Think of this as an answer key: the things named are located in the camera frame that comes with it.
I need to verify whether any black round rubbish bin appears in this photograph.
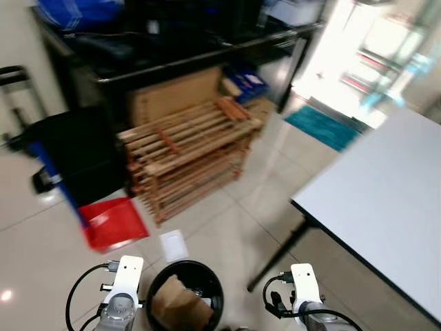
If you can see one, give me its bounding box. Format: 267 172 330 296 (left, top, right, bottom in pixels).
146 259 225 331

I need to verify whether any white table black edge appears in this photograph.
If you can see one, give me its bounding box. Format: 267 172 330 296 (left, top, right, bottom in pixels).
290 103 441 326

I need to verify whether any teal floor mat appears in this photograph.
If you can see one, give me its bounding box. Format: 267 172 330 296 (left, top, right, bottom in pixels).
284 104 361 153

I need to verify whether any black table leg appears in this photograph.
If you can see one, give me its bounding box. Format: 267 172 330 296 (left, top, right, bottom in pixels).
246 217 318 292

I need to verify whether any blue printed box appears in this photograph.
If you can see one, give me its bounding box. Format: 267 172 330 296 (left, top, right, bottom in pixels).
220 61 270 105

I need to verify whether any wooden slatted rack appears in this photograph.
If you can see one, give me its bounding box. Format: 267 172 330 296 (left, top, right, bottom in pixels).
116 96 265 228

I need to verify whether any brown cardboard box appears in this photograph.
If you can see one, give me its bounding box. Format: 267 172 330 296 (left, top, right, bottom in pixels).
127 65 243 129

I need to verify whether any white paper scrap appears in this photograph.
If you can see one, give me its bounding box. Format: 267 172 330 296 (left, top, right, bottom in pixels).
159 229 189 262

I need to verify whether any black desk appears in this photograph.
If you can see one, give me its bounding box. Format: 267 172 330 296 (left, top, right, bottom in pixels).
30 0 326 133

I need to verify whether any brown crumpled paper bag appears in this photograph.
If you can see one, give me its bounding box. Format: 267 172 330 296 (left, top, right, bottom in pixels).
151 274 215 331

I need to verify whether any red plastic dustpan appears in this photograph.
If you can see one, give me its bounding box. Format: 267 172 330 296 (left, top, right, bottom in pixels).
77 197 150 254

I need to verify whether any blue bag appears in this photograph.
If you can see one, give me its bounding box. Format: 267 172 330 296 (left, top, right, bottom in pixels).
34 0 126 32

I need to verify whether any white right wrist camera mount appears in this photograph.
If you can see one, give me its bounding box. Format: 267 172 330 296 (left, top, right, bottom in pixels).
289 263 324 312

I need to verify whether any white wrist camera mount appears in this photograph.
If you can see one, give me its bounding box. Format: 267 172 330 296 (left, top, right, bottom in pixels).
289 263 324 312
102 255 145 308

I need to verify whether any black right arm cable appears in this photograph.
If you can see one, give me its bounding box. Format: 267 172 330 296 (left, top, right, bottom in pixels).
262 271 297 319

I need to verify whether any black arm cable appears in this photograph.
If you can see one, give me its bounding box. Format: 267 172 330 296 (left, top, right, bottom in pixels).
65 261 118 331
262 271 297 319

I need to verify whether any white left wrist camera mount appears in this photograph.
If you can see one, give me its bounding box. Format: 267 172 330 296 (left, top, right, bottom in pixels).
102 255 145 308

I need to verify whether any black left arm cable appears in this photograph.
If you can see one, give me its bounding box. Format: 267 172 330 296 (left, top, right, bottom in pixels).
65 261 118 331

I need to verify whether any black metal chair frame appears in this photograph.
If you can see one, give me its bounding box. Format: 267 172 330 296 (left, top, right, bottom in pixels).
0 65 50 150

